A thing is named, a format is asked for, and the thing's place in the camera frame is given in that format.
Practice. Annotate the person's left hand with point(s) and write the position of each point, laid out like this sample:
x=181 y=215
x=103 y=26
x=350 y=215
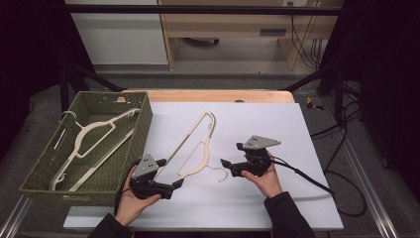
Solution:
x=133 y=205

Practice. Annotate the yellow and black tool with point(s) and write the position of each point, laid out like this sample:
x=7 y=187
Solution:
x=311 y=103

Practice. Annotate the aluminium rail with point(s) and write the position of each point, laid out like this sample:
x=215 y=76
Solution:
x=15 y=216
x=369 y=185

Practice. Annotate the beige plastic clothes hanger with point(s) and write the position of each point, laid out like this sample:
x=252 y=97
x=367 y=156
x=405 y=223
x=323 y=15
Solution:
x=99 y=124
x=207 y=152

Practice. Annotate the white paper sheet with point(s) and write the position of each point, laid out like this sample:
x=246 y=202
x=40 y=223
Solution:
x=257 y=125

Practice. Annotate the black horizontal frame bar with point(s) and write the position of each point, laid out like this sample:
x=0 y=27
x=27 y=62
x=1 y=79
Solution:
x=198 y=10

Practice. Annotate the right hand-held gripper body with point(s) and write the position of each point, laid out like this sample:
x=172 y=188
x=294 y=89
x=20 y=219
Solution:
x=256 y=158

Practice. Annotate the green woven basket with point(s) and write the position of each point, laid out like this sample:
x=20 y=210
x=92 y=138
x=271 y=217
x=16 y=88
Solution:
x=125 y=139

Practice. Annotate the person's right hand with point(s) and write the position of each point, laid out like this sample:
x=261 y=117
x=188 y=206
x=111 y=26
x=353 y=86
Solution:
x=267 y=183

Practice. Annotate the light wooden desk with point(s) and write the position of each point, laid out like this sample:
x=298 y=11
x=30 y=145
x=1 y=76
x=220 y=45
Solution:
x=228 y=21

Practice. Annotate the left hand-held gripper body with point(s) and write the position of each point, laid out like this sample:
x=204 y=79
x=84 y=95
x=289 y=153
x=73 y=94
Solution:
x=145 y=167

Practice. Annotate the black curtain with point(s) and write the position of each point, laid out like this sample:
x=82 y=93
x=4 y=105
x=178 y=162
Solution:
x=29 y=49
x=386 y=66

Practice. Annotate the black metal stand legs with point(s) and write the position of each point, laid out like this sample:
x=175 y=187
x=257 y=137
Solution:
x=64 y=89
x=338 y=95

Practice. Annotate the white cabinet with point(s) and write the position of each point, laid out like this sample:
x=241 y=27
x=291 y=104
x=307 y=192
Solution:
x=122 y=39

